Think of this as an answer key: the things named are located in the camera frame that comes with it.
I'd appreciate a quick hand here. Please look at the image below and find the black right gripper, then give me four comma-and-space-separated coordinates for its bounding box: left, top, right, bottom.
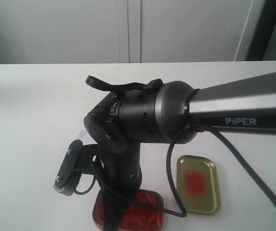
99, 143, 142, 231

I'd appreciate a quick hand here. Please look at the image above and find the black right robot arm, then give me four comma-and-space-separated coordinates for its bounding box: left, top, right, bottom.
84, 72, 276, 231

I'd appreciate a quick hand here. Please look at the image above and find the red ink tin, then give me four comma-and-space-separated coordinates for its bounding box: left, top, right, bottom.
92, 189, 164, 231

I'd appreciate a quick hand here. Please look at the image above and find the white paper sheet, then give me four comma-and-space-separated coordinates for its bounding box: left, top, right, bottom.
78, 129, 94, 144

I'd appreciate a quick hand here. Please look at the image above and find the gold tin lid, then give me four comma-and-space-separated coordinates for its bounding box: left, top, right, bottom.
177, 155, 220, 215

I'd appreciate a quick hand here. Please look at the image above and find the white cabinet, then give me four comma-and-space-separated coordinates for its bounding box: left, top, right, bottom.
0, 0, 253, 64

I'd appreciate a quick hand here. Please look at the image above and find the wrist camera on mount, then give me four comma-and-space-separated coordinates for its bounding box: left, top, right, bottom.
53, 140, 98, 196

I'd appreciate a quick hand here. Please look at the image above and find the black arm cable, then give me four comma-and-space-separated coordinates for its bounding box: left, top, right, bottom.
84, 75, 276, 231

